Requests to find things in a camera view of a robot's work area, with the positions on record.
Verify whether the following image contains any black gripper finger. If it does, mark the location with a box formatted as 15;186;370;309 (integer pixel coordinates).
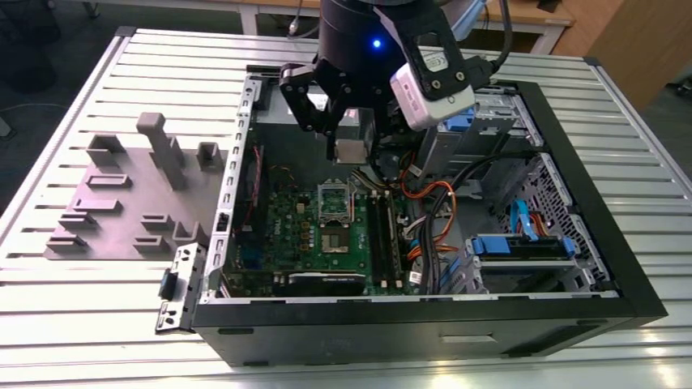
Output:
370;102;406;182
278;62;348;163

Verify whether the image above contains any black open PC case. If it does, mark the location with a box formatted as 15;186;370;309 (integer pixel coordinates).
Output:
192;63;670;369

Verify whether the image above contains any green motherboard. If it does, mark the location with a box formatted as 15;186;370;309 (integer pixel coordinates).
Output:
226;177;420;297

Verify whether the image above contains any wooden cabinet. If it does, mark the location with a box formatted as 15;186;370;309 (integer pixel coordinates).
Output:
552;0;692;111

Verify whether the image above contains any black RAM slot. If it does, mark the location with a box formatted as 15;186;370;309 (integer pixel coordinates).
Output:
367;190;387;287
372;190;392;287
387;190;406;286
380;190;400;286

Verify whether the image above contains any grey rear slot bracket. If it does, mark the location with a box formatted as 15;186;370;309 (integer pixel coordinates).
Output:
155;242;210;336

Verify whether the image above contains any grey power supply unit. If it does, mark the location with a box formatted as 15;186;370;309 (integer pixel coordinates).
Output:
251;83;375;186

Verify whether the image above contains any blue plastic drive carrier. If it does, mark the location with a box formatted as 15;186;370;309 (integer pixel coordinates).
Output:
440;103;478;133

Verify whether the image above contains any black camera cable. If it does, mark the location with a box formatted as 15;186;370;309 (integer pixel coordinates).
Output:
467;0;514;88

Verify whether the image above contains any grey parts rack plate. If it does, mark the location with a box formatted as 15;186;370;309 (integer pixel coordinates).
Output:
43;112;232;261

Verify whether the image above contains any metal socket cover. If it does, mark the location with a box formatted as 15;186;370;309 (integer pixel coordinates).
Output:
316;178;356;226

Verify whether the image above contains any low silver disk bay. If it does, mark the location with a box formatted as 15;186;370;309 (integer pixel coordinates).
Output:
464;233;618;295

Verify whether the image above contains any blue board connector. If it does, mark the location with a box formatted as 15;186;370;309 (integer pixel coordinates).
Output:
242;246;264;271

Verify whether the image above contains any tall silver drive cage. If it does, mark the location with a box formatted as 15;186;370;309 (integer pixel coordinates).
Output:
419;84;546;179

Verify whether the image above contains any wooden desk white frame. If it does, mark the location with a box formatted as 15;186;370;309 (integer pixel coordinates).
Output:
238;0;575;56

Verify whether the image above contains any blue flat data wire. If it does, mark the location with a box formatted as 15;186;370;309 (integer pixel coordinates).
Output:
507;199;542;242

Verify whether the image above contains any orange wire bundle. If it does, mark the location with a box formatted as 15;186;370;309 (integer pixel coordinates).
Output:
403;181;460;260

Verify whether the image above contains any hard disk in blue carrier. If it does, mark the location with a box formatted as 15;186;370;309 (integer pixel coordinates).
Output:
466;234;575;261

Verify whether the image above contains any black graphics card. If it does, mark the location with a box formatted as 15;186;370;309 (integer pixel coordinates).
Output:
272;270;367;297

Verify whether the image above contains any silver CPU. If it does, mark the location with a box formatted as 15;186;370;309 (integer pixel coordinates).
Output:
331;137;375;165

